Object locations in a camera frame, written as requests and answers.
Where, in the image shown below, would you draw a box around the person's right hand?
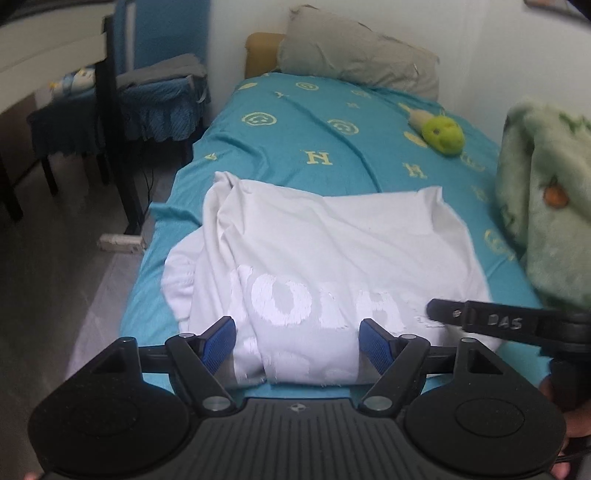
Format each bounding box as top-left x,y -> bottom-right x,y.
537,374 -> 591,480

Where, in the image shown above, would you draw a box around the small white plush toy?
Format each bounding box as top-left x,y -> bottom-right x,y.
50,68 -> 99,99

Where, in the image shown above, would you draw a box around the brown padded headboard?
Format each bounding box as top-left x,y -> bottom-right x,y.
244,32 -> 288,80

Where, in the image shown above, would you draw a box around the grey folded cloth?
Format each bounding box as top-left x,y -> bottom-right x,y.
115,53 -> 207,89

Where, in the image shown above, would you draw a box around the grey pillow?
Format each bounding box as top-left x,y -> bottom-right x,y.
276,6 -> 440,100

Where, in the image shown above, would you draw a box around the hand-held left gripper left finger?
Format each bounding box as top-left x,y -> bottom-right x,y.
90,316 -> 238,415

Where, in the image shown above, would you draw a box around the black power cable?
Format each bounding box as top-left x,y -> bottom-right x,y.
141,168 -> 155,234

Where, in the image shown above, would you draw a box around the green plush toy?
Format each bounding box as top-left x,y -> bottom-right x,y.
409,110 -> 465,156

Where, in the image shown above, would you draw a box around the white table with black legs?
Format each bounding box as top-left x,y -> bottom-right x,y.
0,0 -> 149,237

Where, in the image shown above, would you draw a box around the white power strip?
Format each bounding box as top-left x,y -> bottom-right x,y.
99,234 -> 145,253

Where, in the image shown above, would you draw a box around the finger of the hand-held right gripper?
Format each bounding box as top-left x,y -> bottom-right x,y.
426,298 -> 467,330

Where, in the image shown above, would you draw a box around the blue covered chair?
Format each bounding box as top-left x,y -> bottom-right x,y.
27,65 -> 122,195
115,0 -> 212,142

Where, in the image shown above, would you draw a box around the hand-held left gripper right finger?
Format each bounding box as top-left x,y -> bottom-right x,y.
358,318 -> 503,415

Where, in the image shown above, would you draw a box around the white t-shirt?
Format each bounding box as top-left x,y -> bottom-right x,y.
161,171 -> 504,387

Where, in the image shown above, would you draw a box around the green printed fleece blanket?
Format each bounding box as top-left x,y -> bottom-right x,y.
495,96 -> 591,311

